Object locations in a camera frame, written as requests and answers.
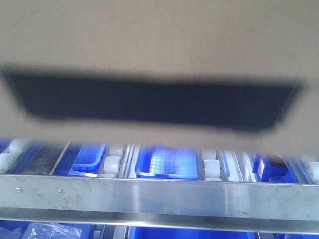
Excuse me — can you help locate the brown cardboard box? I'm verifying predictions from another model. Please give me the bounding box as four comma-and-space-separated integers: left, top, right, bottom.
0, 0, 319, 156

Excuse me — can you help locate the blue plastic bin lower shelf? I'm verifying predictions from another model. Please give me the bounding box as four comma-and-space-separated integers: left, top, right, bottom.
135, 146, 199, 180

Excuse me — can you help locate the grey roller track left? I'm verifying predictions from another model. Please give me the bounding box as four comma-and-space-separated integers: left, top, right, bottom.
101, 144, 125, 177

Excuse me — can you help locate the white roller track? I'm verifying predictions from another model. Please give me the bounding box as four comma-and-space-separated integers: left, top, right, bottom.
0, 139, 30, 174
301, 156, 319, 184
201, 150, 221, 180

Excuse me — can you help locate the blue bin lower left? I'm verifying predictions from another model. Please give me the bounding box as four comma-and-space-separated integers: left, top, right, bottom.
72, 143, 107, 174

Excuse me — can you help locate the blue bin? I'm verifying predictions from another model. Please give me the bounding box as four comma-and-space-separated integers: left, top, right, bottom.
252, 154, 311, 184
72, 143, 107, 174

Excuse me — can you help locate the blue bin lower right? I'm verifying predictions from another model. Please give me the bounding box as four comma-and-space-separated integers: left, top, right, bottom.
252, 154, 311, 184

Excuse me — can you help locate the white roller track far left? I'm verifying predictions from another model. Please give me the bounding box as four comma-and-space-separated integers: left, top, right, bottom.
0, 139, 30, 174

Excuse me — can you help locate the white roller track far right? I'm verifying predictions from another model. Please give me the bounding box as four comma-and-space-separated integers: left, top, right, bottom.
301, 156, 319, 184

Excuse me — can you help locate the clear plastic bag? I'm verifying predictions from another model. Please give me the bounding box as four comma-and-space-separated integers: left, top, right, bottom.
21, 222, 83, 239

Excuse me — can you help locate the metal shelf front rail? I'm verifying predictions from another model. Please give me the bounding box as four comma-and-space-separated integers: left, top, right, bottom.
0, 175, 319, 234

